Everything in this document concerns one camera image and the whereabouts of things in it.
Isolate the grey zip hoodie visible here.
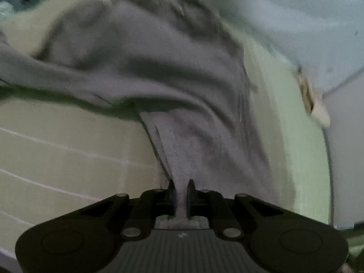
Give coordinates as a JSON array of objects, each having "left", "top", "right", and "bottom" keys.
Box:
[{"left": 1, "top": 0, "right": 279, "bottom": 216}]

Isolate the folded beige garment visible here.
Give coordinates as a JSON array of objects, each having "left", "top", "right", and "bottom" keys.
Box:
[{"left": 296, "top": 66, "right": 331, "bottom": 128}]

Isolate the pale blue carrot-print sheet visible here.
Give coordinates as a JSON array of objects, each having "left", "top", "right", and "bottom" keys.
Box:
[{"left": 200, "top": 0, "right": 363, "bottom": 94}]

